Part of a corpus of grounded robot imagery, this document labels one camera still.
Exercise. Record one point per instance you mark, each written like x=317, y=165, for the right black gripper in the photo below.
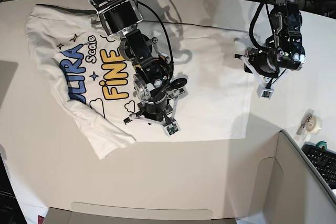
x=156, y=111

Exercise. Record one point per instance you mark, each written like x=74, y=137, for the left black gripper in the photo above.
x=264, y=62

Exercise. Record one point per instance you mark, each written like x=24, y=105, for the white printed t-shirt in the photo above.
x=94, y=85

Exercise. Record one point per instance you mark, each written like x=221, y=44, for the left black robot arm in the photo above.
x=283, y=49

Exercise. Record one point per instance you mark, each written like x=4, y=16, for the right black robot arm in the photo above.
x=154, y=70

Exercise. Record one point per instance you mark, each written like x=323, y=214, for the clear tape dispenser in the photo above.
x=310, y=125

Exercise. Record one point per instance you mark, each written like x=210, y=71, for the green tape roll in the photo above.
x=322, y=145

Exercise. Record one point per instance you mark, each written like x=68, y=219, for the black computer keyboard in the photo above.
x=323, y=161

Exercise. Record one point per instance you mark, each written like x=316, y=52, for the beige partition box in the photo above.
x=288, y=189

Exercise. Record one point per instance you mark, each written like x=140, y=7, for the black monitor corner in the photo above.
x=10, y=209

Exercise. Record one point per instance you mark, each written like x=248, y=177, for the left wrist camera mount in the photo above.
x=264, y=79

